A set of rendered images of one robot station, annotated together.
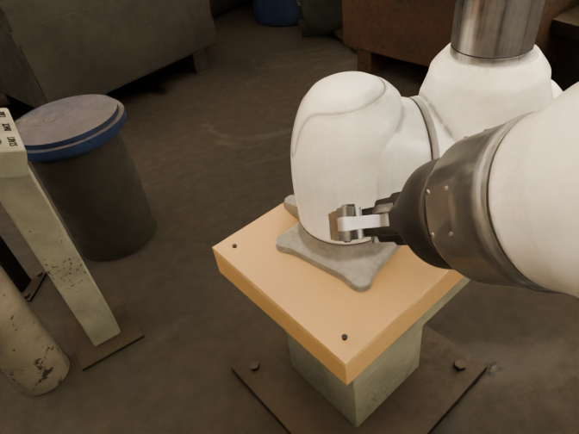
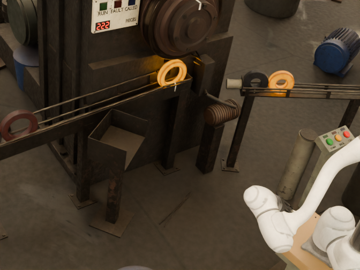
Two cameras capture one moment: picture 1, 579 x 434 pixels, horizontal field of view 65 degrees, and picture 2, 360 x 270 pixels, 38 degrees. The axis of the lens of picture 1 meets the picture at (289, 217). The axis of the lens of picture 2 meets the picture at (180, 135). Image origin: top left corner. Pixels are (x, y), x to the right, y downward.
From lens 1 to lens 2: 2.22 m
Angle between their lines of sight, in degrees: 57
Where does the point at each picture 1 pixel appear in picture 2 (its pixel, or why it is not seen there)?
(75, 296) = (308, 189)
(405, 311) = (295, 257)
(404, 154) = (327, 233)
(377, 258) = (312, 250)
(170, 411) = not seen: hidden behind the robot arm
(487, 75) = (345, 240)
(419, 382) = not seen: outside the picture
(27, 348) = (287, 181)
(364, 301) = (297, 247)
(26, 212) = (322, 160)
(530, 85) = (345, 252)
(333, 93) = (337, 210)
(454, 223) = not seen: hidden behind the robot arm
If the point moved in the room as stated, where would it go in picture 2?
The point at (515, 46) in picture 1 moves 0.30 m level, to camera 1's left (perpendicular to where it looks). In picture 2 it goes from (351, 242) to (329, 191)
